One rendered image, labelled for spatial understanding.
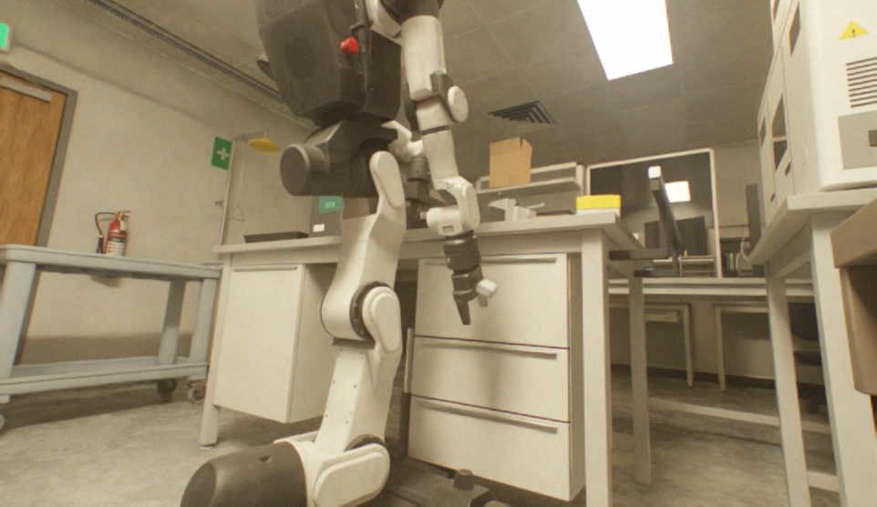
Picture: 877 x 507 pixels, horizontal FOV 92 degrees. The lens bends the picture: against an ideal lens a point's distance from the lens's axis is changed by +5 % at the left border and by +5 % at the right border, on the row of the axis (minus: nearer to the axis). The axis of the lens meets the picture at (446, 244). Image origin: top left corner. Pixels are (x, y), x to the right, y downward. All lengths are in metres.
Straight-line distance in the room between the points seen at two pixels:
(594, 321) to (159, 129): 4.06
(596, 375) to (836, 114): 0.73
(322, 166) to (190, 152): 3.67
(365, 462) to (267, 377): 0.97
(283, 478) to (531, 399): 0.63
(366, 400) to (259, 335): 1.00
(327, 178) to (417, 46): 0.35
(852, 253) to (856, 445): 0.77
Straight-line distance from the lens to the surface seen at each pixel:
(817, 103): 1.19
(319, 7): 1.01
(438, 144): 0.96
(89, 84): 4.43
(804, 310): 4.96
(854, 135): 1.16
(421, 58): 0.99
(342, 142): 0.99
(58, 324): 4.15
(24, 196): 4.14
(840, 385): 1.12
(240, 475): 0.91
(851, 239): 0.40
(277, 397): 1.86
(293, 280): 1.81
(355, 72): 1.02
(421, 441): 1.39
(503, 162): 3.78
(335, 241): 1.58
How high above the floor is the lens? 0.63
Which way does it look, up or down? 10 degrees up
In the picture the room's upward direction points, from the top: 3 degrees clockwise
